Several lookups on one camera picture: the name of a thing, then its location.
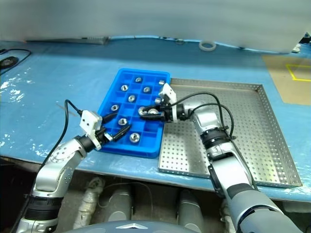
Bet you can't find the silver foil wrapped pipe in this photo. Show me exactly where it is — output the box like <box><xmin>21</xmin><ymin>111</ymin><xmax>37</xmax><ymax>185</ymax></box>
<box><xmin>74</xmin><ymin>176</ymin><xmax>103</xmax><ymax>229</ymax></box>

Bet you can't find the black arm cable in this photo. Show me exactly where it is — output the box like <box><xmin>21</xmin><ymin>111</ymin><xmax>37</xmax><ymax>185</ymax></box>
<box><xmin>38</xmin><ymin>99</ymin><xmax>85</xmax><ymax>171</ymax></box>
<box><xmin>170</xmin><ymin>92</ymin><xmax>238</xmax><ymax>142</ymax></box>

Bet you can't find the thin black table cable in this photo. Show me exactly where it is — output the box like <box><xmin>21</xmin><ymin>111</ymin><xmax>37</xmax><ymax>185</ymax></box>
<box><xmin>0</xmin><ymin>48</ymin><xmax>33</xmax><ymax>75</ymax></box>

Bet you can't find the blue compartment tray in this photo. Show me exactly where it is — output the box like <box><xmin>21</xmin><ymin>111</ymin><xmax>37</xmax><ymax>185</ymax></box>
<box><xmin>97</xmin><ymin>68</ymin><xmax>172</xmax><ymax>160</ymax></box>

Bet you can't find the grey metal bar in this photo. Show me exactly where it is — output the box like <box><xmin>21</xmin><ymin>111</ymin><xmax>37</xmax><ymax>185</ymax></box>
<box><xmin>26</xmin><ymin>36</ymin><xmax>110</xmax><ymax>46</ymax></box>

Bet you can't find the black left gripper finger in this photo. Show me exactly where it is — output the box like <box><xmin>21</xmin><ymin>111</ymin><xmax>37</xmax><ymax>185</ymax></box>
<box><xmin>101</xmin><ymin>112</ymin><xmax>119</xmax><ymax>126</ymax></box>
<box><xmin>111</xmin><ymin>124</ymin><xmax>133</xmax><ymax>143</ymax></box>

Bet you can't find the black oval device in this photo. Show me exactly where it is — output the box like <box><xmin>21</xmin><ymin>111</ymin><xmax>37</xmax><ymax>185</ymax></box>
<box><xmin>0</xmin><ymin>56</ymin><xmax>18</xmax><ymax>68</ymax></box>

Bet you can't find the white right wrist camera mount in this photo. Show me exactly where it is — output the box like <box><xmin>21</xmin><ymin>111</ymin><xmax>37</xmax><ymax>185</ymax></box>
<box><xmin>158</xmin><ymin>83</ymin><xmax>180</xmax><ymax>122</ymax></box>

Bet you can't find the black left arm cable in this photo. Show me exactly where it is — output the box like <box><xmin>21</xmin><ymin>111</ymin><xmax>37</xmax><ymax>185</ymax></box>
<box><xmin>38</xmin><ymin>99</ymin><xmax>85</xmax><ymax>171</ymax></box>

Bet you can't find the dark grey rounded cylinder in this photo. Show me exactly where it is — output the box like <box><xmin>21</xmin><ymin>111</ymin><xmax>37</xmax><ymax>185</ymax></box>
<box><xmin>178</xmin><ymin>188</ymin><xmax>205</xmax><ymax>232</ymax></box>
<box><xmin>106</xmin><ymin>183</ymin><xmax>134</xmax><ymax>222</ymax></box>

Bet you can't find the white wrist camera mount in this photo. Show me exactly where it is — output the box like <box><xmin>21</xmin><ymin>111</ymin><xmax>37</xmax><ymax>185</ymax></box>
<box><xmin>158</xmin><ymin>83</ymin><xmax>180</xmax><ymax>122</ymax></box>
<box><xmin>79</xmin><ymin>109</ymin><xmax>104</xmax><ymax>150</ymax></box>

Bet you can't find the grey dome with white emblem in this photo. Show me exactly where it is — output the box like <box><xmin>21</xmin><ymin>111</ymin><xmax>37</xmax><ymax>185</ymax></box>
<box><xmin>62</xmin><ymin>219</ymin><xmax>235</xmax><ymax>233</ymax></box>

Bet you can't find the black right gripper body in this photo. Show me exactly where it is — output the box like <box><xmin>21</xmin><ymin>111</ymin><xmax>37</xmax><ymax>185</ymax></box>
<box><xmin>158</xmin><ymin>95</ymin><xmax>174</xmax><ymax>123</ymax></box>

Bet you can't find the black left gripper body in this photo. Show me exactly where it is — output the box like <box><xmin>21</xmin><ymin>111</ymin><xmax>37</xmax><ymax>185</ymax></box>
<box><xmin>93</xmin><ymin>126</ymin><xmax>114</xmax><ymax>147</ymax></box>

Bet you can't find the brown board sheet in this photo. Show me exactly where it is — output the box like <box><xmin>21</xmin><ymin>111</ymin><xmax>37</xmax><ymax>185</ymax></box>
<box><xmin>261</xmin><ymin>54</ymin><xmax>311</xmax><ymax>106</ymax></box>

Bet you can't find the white partition panel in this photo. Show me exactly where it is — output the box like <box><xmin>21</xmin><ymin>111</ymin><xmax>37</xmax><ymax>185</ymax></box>
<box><xmin>0</xmin><ymin>0</ymin><xmax>311</xmax><ymax>53</ymax></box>

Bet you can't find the perforated metal tray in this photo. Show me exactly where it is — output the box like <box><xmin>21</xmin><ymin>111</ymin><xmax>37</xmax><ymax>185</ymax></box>
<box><xmin>157</xmin><ymin>77</ymin><xmax>303</xmax><ymax>189</ymax></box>

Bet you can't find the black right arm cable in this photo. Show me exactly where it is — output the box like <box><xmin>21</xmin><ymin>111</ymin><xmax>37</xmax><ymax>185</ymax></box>
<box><xmin>170</xmin><ymin>92</ymin><xmax>238</xmax><ymax>142</ymax></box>

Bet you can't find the white tape ring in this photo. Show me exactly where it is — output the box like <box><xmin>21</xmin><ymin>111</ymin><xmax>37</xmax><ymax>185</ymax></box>
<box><xmin>199</xmin><ymin>41</ymin><xmax>217</xmax><ymax>51</ymax></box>

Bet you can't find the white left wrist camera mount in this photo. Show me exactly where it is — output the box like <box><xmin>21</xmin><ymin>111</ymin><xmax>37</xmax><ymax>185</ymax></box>
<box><xmin>79</xmin><ymin>109</ymin><xmax>104</xmax><ymax>150</ymax></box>

